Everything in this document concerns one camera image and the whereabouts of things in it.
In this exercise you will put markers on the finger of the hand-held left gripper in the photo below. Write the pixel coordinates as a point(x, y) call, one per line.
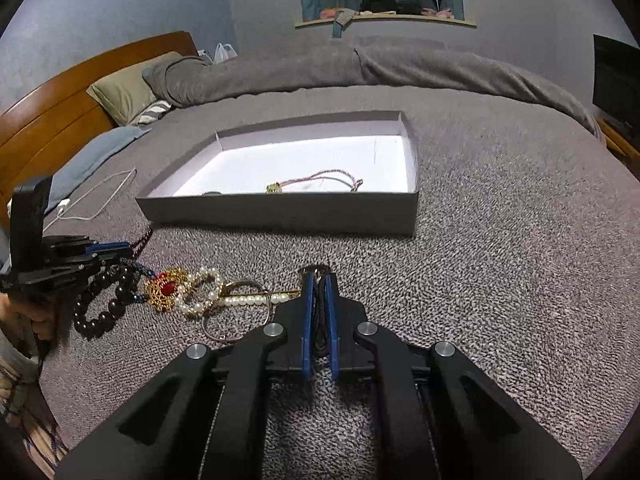
point(100, 262)
point(107, 247)

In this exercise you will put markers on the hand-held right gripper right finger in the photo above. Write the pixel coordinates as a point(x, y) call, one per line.
point(332, 320)

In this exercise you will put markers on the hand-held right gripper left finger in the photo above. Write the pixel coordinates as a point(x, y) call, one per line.
point(307, 320)

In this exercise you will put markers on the pearl hair pin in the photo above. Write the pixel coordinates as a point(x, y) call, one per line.
point(245, 301)

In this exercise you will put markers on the gold red brooch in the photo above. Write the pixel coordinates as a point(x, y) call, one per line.
point(167, 288)

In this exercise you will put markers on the grey shallow cardboard box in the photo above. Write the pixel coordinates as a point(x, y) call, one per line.
point(310, 210)

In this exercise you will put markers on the person's left hand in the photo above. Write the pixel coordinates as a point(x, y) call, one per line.
point(37, 317)

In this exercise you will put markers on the blue blanket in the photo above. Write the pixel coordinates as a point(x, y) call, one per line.
point(90, 160)

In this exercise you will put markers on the wooden headboard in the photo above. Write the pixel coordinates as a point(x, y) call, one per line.
point(45, 110)

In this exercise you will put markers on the striped pillow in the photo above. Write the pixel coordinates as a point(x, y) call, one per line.
point(152, 112)

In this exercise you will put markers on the olive pillow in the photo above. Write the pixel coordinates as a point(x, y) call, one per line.
point(125, 90)

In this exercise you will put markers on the white plastic bag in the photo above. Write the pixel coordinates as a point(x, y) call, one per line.
point(225, 53)

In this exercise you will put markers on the grey duvet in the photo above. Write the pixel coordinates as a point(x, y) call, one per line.
point(350, 65)

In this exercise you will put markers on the window sill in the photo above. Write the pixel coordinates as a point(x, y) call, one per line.
point(390, 20)

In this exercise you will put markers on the black fluffy item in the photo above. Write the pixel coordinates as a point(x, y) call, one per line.
point(378, 4)
point(410, 8)

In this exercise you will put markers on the wooden side furniture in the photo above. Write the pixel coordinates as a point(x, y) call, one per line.
point(620, 141)

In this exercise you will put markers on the black monitor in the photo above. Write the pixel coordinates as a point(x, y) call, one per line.
point(615, 80)

